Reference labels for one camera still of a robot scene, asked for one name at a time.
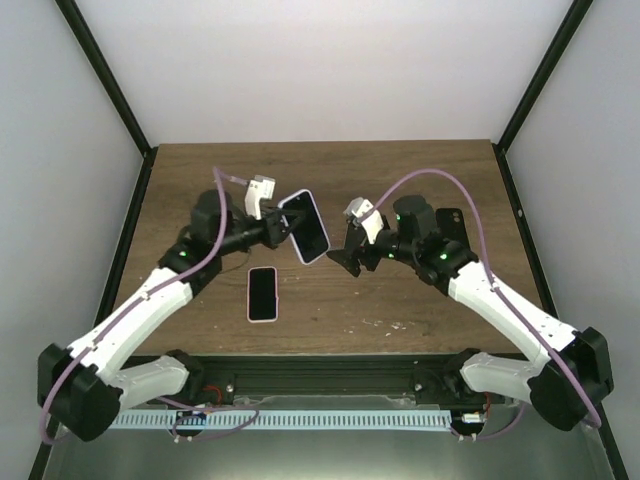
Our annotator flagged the phone in pink case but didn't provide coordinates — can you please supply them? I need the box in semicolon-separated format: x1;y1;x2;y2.
247;266;279;323

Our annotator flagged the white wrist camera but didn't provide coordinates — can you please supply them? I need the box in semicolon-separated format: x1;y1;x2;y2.
244;175;276;220
343;197;388;245

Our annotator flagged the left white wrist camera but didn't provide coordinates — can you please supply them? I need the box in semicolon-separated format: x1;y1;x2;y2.
244;175;276;220

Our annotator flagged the light blue slotted cable duct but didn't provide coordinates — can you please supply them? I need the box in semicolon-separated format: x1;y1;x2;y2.
111;409;452;432

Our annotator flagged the left black frame post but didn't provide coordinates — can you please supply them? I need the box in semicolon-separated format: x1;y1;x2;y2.
54;0;152;156

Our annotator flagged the black frame post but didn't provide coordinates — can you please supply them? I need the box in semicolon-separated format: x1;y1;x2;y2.
54;0;152;156
497;0;595;151

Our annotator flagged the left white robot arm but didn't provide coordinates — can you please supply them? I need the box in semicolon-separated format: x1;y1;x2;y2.
37;186;318;441

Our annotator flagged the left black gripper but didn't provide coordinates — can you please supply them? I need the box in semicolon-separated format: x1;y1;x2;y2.
217;205;306;257

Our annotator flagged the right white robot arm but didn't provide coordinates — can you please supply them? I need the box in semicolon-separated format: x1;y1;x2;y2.
328;195;613;431

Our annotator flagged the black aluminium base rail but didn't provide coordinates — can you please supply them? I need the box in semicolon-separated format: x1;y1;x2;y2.
124;352;591;406

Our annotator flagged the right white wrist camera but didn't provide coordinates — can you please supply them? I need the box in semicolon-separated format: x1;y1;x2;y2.
343;197;388;245

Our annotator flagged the right black frame post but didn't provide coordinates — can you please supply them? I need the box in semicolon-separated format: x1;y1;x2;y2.
497;0;595;151

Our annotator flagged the black phone case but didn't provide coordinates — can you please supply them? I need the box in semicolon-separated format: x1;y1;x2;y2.
435;208;470;249

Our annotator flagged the phone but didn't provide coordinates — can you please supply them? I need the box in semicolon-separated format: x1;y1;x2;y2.
247;266;279;323
278;189;330;265

